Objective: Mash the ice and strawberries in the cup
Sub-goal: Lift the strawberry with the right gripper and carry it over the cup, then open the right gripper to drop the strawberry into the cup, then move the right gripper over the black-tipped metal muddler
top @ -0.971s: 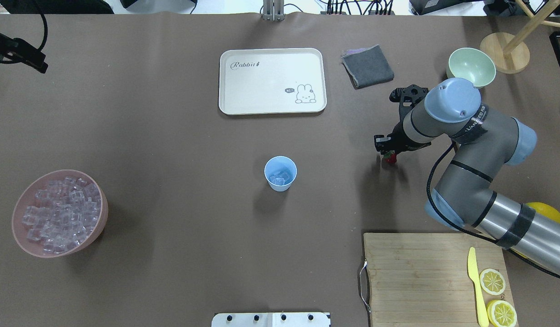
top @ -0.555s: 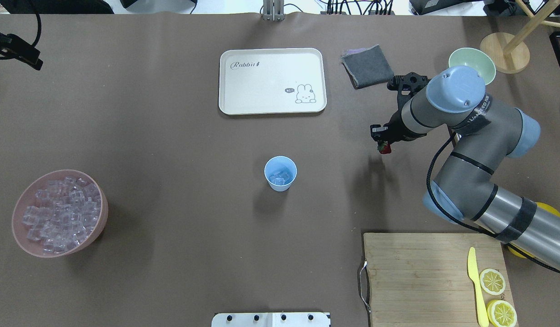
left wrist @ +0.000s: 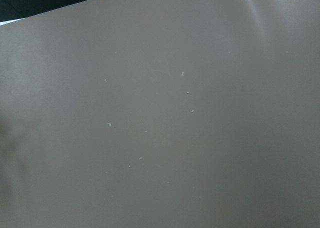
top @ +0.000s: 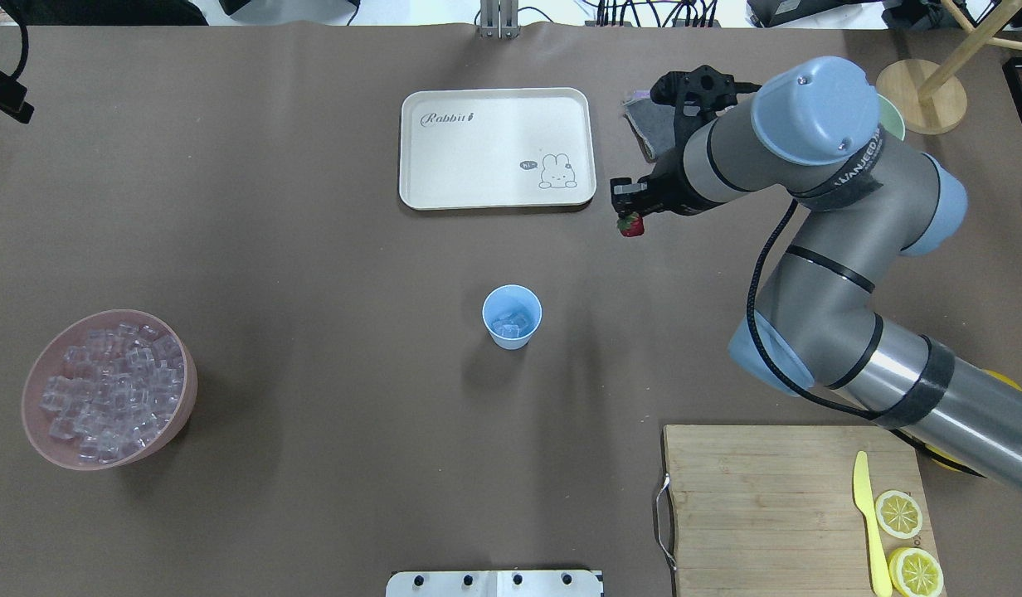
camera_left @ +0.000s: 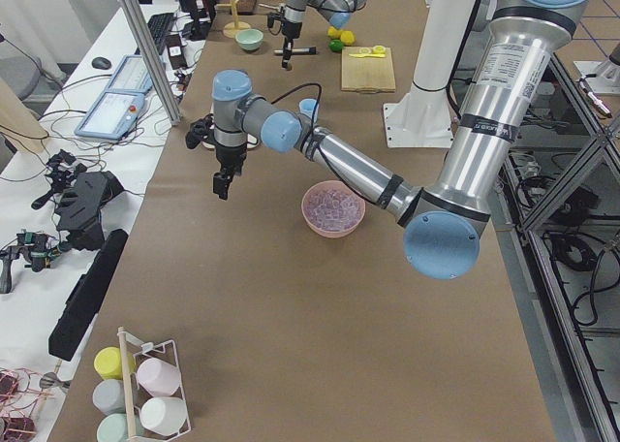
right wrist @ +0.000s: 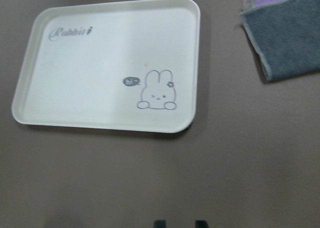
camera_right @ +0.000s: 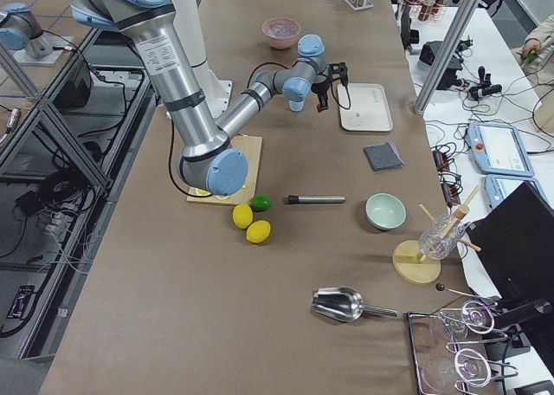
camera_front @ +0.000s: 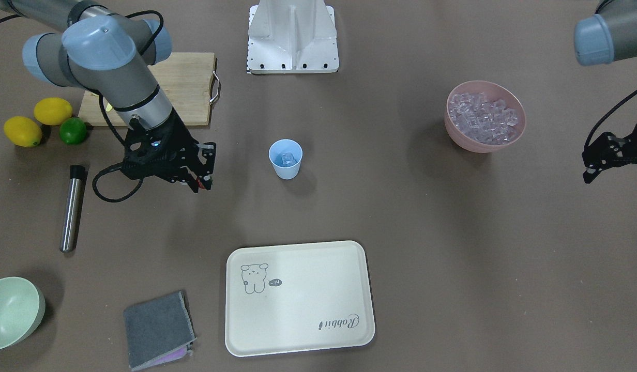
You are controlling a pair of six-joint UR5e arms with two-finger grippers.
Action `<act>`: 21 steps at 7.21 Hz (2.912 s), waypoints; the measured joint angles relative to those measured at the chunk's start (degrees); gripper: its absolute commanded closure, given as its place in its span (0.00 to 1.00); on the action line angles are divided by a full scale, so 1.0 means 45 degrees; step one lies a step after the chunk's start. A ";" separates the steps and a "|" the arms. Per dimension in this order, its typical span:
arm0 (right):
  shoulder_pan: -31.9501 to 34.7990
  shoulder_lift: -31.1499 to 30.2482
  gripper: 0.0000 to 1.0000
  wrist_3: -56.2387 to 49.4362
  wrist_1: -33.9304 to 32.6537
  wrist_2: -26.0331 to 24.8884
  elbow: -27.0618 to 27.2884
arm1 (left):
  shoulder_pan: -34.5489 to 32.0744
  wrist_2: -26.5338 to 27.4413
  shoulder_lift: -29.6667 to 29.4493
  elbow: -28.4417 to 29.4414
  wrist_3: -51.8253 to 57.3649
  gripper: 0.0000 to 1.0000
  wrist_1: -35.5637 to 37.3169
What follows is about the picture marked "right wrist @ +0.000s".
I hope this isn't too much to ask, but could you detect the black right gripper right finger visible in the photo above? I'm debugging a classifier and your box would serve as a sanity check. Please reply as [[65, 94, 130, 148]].
[[195, 220, 208, 228]]

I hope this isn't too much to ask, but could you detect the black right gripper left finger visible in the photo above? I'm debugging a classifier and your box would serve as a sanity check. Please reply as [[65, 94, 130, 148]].
[[153, 220, 166, 228]]

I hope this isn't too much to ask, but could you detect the cream rabbit serving tray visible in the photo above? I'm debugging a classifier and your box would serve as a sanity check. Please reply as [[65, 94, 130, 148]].
[[11, 0, 201, 133]]

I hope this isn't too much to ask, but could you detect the grey folded cloth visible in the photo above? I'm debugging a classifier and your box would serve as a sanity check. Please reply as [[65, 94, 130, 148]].
[[240, 0, 320, 82]]

